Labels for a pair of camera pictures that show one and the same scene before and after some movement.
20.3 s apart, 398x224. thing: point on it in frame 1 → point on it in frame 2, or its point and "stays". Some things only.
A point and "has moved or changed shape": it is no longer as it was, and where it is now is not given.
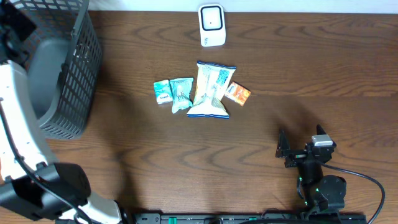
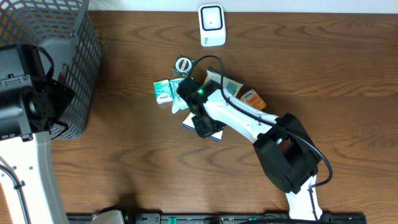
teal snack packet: (181, 89) stays
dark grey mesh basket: (63, 64) stays
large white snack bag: (212, 81) has moved or changed shape
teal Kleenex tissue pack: (163, 91) stays
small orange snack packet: (238, 93) → (252, 99)
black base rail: (251, 218) stays
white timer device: (212, 25) stays
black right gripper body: (300, 155) → (206, 126)
